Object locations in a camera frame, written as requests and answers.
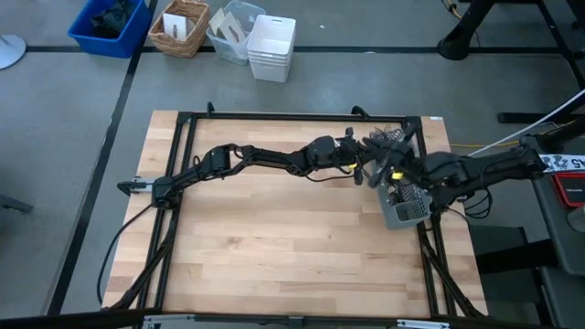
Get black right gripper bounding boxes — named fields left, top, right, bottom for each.
left=364, top=135, right=424, bottom=184

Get grey plastic cutlery basket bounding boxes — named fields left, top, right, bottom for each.
left=365, top=126, right=434, bottom=230

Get black stand base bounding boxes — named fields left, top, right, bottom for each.
left=436, top=0, right=499, bottom=62

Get white stacked plastic bins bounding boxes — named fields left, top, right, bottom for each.
left=247, top=14, right=297, bottom=84

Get black bench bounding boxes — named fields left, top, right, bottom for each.
left=470, top=226, right=585, bottom=329

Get beige card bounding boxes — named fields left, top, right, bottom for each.
left=218, top=12, right=248, bottom=45
left=207, top=7, right=228, bottom=31

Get white printed label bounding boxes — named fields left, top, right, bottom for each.
left=541, top=154, right=585, bottom=175

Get clear plastic bin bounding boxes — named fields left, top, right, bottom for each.
left=205, top=0, right=267, bottom=66

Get grey cart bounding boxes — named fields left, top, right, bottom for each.
left=519, top=119, right=585, bottom=277

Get red and black device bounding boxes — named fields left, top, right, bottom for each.
left=550, top=171, right=585, bottom=209

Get wicker basket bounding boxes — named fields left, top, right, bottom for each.
left=148, top=0, right=212, bottom=59

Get white card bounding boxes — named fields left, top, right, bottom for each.
left=162, top=12, right=189, bottom=40

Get blue plastic bin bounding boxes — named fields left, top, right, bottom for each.
left=67, top=0, right=154, bottom=59

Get black cloth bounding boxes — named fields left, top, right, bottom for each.
left=90, top=0, right=141, bottom=40

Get black floor object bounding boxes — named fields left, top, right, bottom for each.
left=0, top=194, right=36, bottom=215

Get grey round floor base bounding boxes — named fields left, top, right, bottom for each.
left=0, top=34, right=27, bottom=71

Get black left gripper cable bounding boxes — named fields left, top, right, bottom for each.
left=299, top=168, right=358, bottom=184

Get yellow floor cable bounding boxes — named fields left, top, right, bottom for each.
left=450, top=142, right=521, bottom=150

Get black arm base cable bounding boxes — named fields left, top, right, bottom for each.
left=456, top=189, right=495, bottom=220
left=95, top=203, right=154, bottom=306

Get black floor rail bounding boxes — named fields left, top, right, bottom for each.
left=496, top=111, right=585, bottom=125

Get yellow hanging cable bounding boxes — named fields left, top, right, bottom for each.
left=441, top=0, right=461, bottom=20

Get white cable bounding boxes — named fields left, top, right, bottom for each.
left=468, top=89, right=585, bottom=157

